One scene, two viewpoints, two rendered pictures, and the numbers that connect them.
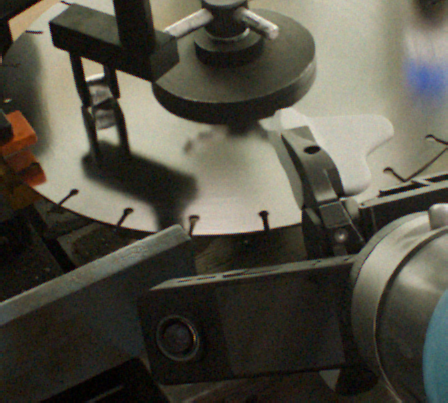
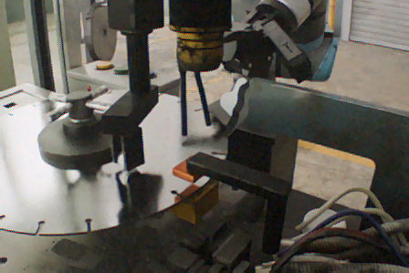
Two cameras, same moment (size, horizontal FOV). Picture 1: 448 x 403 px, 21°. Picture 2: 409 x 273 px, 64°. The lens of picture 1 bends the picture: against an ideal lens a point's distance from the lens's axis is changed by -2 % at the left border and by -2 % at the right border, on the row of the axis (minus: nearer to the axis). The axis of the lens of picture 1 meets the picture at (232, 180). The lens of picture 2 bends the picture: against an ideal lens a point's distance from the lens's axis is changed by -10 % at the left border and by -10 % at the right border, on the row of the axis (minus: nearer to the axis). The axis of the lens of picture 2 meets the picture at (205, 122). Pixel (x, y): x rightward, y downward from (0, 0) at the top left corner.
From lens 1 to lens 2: 0.86 m
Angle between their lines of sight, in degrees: 95
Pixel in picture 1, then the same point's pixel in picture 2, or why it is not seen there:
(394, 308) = not seen: outside the picture
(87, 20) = (124, 105)
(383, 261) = not seen: outside the picture
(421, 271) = not seen: outside the picture
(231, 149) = (158, 123)
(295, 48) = not seen: hidden behind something
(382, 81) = not seen: hidden behind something
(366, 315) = (302, 3)
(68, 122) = (153, 173)
